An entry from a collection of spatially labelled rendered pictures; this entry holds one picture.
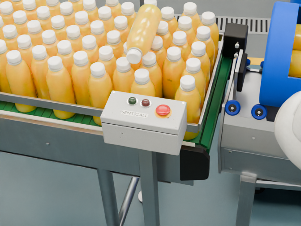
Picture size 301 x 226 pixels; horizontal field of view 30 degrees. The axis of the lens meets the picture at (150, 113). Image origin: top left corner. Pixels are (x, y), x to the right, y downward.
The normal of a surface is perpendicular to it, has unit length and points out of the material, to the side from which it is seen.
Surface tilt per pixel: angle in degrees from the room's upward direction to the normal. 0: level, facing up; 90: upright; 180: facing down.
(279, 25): 19
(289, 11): 2
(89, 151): 90
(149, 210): 90
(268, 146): 70
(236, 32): 0
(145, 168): 90
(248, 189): 90
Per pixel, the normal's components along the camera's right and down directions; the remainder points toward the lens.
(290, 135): -0.77, 0.11
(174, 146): -0.26, 0.70
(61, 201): -0.04, -0.69
